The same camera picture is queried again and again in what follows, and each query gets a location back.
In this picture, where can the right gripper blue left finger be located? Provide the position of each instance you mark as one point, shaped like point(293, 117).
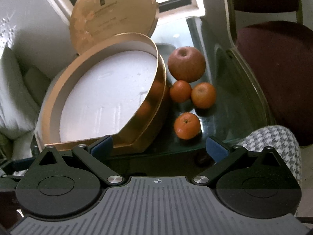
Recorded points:
point(102, 146)

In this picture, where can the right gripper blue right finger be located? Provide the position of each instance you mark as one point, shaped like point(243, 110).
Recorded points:
point(216, 149)

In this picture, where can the gold round box base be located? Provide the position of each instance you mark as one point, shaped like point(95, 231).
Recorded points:
point(116, 88)

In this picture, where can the small orange tangerine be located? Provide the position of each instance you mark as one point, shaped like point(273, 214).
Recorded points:
point(180, 91)

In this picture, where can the red apple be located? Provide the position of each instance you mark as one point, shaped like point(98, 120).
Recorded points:
point(187, 64)

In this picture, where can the gold round box lid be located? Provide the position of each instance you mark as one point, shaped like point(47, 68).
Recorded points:
point(93, 21)

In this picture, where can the houndstooth fabric clothing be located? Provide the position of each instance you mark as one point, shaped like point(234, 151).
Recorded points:
point(283, 140)

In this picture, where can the grey sofa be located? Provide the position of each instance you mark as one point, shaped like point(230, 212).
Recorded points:
point(35, 49)

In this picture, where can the dark red upholstered chair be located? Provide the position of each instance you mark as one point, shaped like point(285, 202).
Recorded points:
point(280, 55)

